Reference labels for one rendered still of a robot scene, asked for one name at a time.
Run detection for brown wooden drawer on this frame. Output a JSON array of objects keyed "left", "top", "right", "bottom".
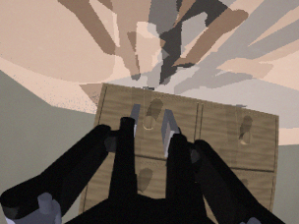
[
  {"left": 204, "top": 173, "right": 273, "bottom": 224},
  {"left": 84, "top": 156, "right": 166, "bottom": 212},
  {"left": 99, "top": 87, "right": 198, "bottom": 159},
  {"left": 199, "top": 104, "right": 275, "bottom": 171}
]

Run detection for small brown wooden chest of drawers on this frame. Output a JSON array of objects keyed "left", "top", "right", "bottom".
[{"left": 78, "top": 83, "right": 279, "bottom": 215}]

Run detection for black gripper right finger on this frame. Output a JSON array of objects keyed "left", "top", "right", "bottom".
[{"left": 161, "top": 109, "right": 285, "bottom": 224}]

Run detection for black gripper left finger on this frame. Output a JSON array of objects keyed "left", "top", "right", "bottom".
[{"left": 0, "top": 103, "right": 141, "bottom": 224}]

